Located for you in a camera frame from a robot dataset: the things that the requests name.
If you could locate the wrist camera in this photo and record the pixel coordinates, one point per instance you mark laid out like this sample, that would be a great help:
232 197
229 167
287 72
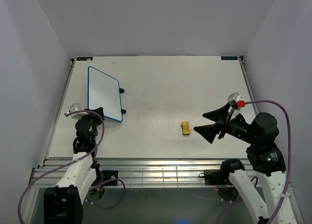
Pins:
236 102
73 111

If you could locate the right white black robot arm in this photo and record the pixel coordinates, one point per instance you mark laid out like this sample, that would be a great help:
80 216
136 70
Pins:
266 159

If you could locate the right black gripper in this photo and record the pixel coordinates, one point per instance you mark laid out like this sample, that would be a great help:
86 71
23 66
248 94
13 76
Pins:
218 116

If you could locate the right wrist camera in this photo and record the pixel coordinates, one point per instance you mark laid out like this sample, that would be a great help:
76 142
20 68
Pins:
236 102

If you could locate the left corner label sticker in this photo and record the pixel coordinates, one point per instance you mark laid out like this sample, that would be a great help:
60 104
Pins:
84 58

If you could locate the black wire easel stand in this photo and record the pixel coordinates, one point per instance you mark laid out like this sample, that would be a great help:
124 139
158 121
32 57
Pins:
122 99

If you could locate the blue framed whiteboard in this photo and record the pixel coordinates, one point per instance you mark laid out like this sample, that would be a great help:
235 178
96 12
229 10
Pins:
105 91

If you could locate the yellow whiteboard eraser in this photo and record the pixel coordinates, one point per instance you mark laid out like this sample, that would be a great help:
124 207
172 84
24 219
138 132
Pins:
185 128

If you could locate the aluminium frame rail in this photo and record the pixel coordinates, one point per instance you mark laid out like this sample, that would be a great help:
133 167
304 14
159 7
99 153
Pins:
139 173

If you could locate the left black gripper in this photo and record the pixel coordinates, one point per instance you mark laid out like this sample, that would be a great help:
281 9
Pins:
90 116

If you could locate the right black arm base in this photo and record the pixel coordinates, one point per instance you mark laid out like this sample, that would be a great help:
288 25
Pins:
213 177

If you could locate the corner label sticker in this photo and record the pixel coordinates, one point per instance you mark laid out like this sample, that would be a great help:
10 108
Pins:
84 58
229 58

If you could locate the right corner label sticker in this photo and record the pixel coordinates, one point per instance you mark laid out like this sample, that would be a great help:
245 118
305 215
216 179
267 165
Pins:
229 58

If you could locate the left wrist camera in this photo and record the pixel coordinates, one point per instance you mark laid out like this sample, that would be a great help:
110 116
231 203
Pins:
73 111

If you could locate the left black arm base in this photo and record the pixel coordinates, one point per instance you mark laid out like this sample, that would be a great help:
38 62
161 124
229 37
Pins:
104 175

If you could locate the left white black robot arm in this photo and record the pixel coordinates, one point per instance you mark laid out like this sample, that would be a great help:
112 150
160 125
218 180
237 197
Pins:
63 202

